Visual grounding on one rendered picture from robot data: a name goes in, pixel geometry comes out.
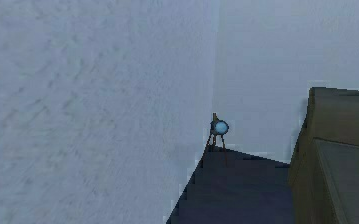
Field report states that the tripod floor lamp blue lens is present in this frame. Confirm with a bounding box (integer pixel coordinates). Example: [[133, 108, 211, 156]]
[[204, 112, 230, 168]]

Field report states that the dark brown wooden cabinet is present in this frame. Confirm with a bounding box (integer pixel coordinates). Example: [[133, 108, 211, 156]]
[[287, 86, 359, 224]]

